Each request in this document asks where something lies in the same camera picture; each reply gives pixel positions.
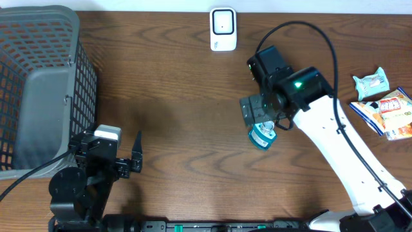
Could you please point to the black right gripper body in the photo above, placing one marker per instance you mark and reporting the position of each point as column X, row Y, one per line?
column 264, row 107

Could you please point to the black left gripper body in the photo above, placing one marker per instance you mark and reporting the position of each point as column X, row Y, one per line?
column 119, row 171

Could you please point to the blue Listerine mouthwash bottle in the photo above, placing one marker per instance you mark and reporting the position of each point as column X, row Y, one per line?
column 262, row 135

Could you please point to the teal wet wipes pack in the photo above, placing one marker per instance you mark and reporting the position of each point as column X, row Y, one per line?
column 372, row 84

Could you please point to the yellow snack bag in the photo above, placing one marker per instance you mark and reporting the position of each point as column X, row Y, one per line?
column 389, row 116

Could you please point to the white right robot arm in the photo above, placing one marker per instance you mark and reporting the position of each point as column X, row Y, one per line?
column 380, row 202

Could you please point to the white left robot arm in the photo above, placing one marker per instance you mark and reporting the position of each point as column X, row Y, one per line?
column 79, row 194

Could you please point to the white barcode scanner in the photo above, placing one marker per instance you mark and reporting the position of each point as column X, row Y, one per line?
column 223, row 29

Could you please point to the grey plastic shopping basket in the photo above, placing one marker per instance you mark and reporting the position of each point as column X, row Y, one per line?
column 48, row 89

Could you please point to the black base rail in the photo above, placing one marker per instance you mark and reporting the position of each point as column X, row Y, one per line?
column 209, row 226

